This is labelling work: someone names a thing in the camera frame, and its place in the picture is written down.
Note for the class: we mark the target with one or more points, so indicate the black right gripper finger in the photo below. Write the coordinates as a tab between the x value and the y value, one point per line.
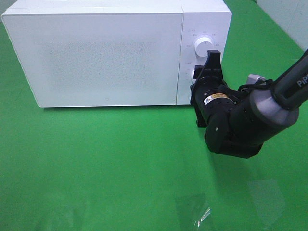
198	69
212	67

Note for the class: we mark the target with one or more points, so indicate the white round knob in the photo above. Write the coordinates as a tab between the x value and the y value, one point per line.
202	45
193	74

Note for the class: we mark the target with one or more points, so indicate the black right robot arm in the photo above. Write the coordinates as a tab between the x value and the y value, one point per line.
238	122

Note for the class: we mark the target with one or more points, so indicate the white microwave oven body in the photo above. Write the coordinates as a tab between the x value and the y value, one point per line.
200	18

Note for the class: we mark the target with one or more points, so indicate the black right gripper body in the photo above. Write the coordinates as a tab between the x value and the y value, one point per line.
208	98

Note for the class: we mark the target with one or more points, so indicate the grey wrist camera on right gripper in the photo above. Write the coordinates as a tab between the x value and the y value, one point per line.
252	79

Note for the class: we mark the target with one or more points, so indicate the white microwave door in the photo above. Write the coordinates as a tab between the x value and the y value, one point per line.
78	60

